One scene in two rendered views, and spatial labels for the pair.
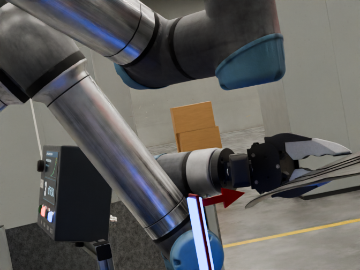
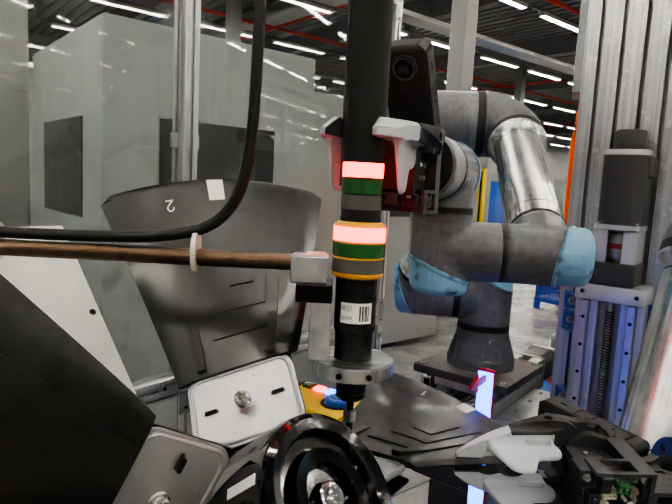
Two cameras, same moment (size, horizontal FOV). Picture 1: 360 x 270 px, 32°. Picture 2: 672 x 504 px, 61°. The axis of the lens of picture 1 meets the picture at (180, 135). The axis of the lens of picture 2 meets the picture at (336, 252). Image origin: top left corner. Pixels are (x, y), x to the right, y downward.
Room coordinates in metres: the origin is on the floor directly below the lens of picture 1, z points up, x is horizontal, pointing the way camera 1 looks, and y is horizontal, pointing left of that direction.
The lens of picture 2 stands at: (1.19, -0.62, 1.43)
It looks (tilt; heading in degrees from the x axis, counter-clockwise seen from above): 7 degrees down; 144
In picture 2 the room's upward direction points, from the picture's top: 3 degrees clockwise
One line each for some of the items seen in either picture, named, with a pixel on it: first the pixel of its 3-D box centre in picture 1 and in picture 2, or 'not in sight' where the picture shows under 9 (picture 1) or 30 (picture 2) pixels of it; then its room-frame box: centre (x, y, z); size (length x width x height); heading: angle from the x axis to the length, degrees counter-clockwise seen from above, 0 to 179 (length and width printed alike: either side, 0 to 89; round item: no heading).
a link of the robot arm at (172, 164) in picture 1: (170, 178); not in sight; (1.03, 0.03, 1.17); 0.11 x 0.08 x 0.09; 57
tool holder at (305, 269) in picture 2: not in sight; (343, 313); (0.81, -0.34, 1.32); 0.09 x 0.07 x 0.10; 55
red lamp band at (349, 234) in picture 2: not in sight; (359, 233); (0.82, -0.33, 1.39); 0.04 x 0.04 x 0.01
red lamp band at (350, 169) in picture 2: not in sight; (363, 170); (0.82, -0.33, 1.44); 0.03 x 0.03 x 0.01
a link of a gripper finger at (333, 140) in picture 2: not in sight; (340, 156); (0.78, -0.33, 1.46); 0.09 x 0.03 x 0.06; 111
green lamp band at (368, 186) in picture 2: not in sight; (362, 186); (0.82, -0.33, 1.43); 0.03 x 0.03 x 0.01
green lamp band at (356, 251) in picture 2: not in sight; (358, 248); (0.82, -0.33, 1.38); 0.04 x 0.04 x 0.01
